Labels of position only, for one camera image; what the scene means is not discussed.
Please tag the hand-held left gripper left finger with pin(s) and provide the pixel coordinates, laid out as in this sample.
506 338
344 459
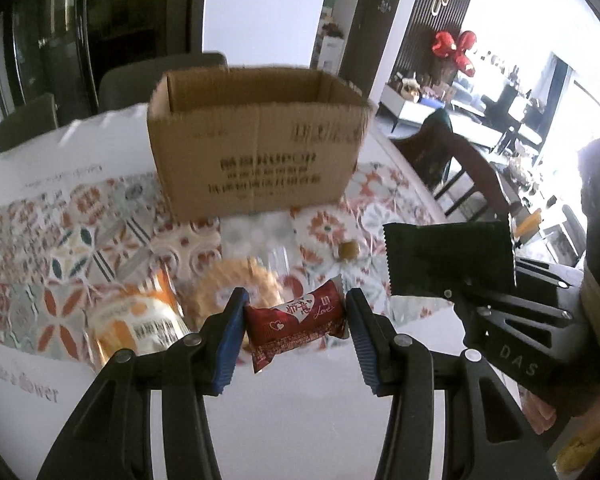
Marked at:
230 350

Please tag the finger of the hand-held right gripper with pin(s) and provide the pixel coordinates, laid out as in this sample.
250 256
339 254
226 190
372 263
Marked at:
510 302
550 275

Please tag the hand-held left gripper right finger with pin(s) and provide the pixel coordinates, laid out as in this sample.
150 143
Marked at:
365 345

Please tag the dark red snack packet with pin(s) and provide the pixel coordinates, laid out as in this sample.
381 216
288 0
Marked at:
290 325

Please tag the dark green snack packet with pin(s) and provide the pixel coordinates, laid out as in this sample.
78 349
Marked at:
445 255

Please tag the brown cardboard box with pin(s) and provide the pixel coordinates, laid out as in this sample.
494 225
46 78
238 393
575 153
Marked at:
255 160

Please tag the person's right hand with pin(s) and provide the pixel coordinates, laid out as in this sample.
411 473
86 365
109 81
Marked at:
539 412

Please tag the round yellow cookie pack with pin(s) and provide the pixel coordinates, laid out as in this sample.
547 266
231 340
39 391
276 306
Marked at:
215 290

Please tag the small golden candy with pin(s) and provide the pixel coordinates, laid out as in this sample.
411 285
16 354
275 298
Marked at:
348 250

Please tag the yellow white snack bag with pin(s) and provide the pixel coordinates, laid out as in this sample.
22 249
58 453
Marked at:
130 325

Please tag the dark wooden chair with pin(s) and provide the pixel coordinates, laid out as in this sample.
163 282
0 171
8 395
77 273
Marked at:
480 170

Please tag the dark green chair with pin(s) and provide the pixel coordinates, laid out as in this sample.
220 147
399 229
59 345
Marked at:
432 145

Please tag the patterned table runner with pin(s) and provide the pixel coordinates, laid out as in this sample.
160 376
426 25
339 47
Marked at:
70 240

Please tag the low white cabinet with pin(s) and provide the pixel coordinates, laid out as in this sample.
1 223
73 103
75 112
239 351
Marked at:
405 107

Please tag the red balloons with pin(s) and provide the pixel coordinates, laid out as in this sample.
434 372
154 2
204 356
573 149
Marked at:
452 50

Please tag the grey dining chair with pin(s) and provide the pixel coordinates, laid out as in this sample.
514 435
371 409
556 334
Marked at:
27 122
145 80

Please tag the white hallway shelf unit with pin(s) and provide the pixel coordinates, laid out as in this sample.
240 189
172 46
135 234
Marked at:
332 50

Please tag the dark brown room door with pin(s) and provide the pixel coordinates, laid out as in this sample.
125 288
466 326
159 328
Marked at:
375 25

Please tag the black framed glass door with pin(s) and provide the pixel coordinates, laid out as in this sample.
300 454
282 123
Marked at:
55 35

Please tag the dark slatted wall panel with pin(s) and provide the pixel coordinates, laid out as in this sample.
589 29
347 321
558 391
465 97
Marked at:
417 35

